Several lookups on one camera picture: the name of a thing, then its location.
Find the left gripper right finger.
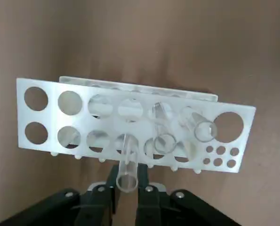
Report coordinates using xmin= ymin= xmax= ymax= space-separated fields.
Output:
xmin=136 ymin=163 xmax=241 ymax=226

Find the clear test tube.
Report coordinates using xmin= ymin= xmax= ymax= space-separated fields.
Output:
xmin=152 ymin=101 xmax=177 ymax=155
xmin=115 ymin=133 xmax=138 ymax=194
xmin=181 ymin=108 xmax=218 ymax=144

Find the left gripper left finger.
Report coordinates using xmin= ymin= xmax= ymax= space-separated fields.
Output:
xmin=0 ymin=164 xmax=118 ymax=226

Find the white test tube rack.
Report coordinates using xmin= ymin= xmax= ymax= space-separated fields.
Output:
xmin=15 ymin=75 xmax=257 ymax=175

